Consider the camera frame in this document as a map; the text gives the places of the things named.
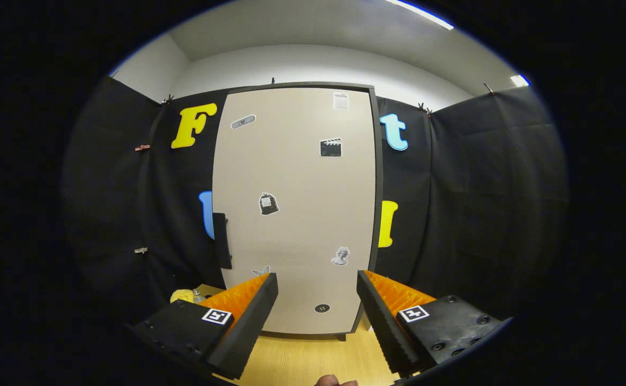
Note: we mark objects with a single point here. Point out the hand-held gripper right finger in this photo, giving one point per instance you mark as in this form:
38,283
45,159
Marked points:
385,327

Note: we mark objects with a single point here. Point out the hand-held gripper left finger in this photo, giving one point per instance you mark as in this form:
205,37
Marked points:
248,332

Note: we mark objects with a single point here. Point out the dark grey shoe cabinet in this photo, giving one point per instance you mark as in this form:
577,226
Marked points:
380,187

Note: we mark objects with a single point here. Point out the yellow plush toy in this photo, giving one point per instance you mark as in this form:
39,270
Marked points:
181,295

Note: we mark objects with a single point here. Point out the black backdrop cloth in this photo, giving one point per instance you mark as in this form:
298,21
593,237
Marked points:
479,203

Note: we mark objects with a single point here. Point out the pink clip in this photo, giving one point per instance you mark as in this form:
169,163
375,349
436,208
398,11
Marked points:
142,147

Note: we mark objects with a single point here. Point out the small ceiling light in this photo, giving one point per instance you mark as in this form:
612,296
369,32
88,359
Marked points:
520,80

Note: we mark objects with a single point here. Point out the long ceiling light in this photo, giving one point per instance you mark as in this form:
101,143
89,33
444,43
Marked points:
425,16

